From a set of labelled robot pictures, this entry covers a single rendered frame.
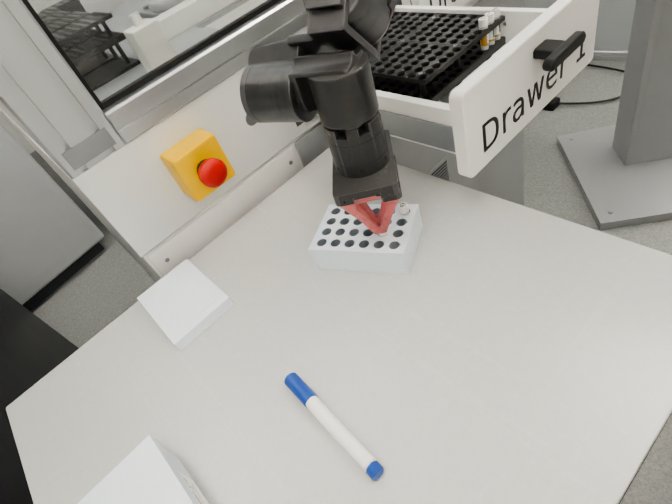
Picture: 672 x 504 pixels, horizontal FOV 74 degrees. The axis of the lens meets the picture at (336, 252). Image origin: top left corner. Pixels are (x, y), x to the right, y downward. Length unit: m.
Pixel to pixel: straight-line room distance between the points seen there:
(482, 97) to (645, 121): 1.25
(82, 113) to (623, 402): 0.64
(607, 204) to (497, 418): 1.31
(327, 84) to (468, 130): 0.18
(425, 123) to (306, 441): 0.38
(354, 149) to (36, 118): 0.37
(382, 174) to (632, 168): 1.44
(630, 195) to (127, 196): 1.49
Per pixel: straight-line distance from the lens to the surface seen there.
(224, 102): 0.70
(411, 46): 0.71
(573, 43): 0.60
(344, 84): 0.40
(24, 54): 0.61
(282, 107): 0.44
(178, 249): 0.73
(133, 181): 0.67
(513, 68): 0.57
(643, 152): 1.82
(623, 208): 1.68
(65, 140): 0.63
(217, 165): 0.62
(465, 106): 0.50
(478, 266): 0.54
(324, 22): 0.41
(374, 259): 0.53
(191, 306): 0.61
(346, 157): 0.44
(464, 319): 0.49
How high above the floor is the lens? 1.17
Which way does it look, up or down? 43 degrees down
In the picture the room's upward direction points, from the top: 23 degrees counter-clockwise
